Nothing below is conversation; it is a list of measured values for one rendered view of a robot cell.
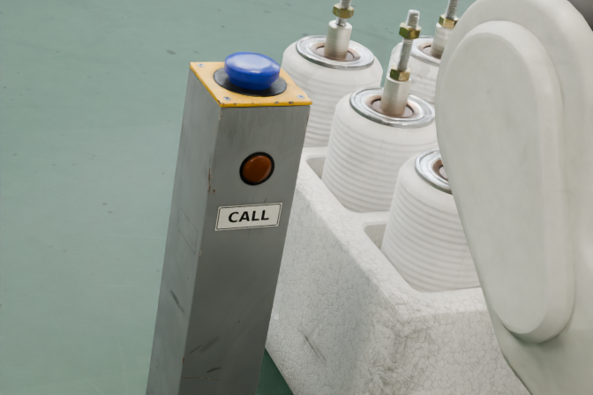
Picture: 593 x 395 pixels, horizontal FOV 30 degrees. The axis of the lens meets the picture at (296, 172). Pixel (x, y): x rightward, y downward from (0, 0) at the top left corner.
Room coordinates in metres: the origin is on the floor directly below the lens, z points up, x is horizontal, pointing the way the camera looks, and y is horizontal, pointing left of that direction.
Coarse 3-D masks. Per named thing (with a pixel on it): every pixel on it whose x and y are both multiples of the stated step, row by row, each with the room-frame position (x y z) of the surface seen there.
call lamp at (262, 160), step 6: (258, 156) 0.70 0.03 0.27; (264, 156) 0.70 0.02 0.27; (246, 162) 0.70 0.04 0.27; (252, 162) 0.70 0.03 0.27; (258, 162) 0.70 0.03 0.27; (264, 162) 0.70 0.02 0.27; (270, 162) 0.70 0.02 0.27; (246, 168) 0.70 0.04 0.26; (252, 168) 0.70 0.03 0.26; (258, 168) 0.70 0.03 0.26; (264, 168) 0.70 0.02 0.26; (270, 168) 0.70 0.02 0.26; (246, 174) 0.70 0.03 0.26; (252, 174) 0.70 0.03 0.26; (258, 174) 0.70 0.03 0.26; (264, 174) 0.70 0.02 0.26; (252, 180) 0.70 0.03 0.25; (258, 180) 0.70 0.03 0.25
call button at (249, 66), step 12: (228, 60) 0.73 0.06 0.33; (240, 60) 0.73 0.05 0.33; (252, 60) 0.73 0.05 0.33; (264, 60) 0.74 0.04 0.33; (228, 72) 0.72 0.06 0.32; (240, 72) 0.71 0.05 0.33; (252, 72) 0.71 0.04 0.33; (264, 72) 0.72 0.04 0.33; (276, 72) 0.72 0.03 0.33; (240, 84) 0.72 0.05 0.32; (252, 84) 0.72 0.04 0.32; (264, 84) 0.72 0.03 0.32
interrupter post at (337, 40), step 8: (328, 32) 0.98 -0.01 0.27; (336, 32) 0.97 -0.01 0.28; (344, 32) 0.97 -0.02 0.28; (328, 40) 0.98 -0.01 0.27; (336, 40) 0.97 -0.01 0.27; (344, 40) 0.98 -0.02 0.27; (328, 48) 0.98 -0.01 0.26; (336, 48) 0.97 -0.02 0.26; (344, 48) 0.98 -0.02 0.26; (336, 56) 0.97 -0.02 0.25; (344, 56) 0.98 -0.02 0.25
